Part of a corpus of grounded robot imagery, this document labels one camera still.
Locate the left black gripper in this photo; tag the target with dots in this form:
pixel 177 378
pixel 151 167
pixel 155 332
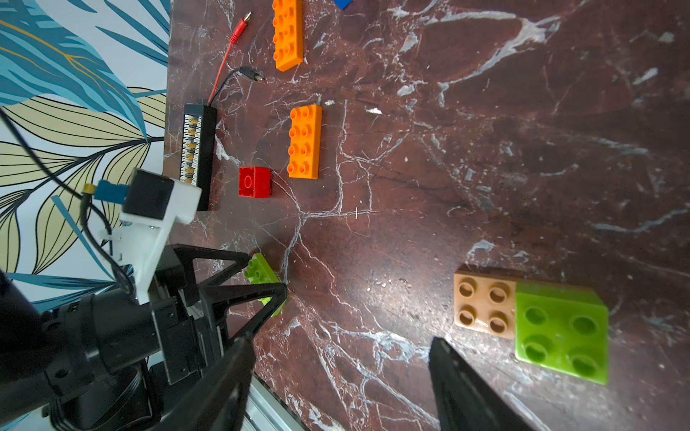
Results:
pixel 178 328

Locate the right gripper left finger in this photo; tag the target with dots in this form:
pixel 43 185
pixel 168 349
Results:
pixel 218 400

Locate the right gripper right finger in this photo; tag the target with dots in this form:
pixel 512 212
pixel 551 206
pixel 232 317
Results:
pixel 464 400

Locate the green 2x4 brick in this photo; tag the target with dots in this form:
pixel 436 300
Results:
pixel 259 271

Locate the tan 2x4 brick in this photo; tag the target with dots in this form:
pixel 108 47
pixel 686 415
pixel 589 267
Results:
pixel 485 304

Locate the red 2x2 brick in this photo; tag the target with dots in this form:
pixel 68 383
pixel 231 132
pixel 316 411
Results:
pixel 255 182

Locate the green 2x2 brick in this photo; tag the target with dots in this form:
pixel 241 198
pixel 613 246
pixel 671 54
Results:
pixel 562 328

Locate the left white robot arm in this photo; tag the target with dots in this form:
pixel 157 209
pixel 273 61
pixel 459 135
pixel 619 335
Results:
pixel 95 364

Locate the orange 2x4 brick near left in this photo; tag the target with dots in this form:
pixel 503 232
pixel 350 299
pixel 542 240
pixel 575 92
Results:
pixel 304 148

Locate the orange 2x4 brick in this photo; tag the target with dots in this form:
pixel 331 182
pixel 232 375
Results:
pixel 288 34
pixel 304 148

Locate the orange 2x4 brick far left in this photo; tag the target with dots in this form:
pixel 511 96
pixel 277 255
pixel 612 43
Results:
pixel 288 34

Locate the blue 2x2 brick left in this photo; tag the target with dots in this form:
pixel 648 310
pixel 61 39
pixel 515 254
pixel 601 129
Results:
pixel 342 4

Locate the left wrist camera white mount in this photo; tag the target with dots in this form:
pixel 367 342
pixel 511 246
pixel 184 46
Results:
pixel 150 204

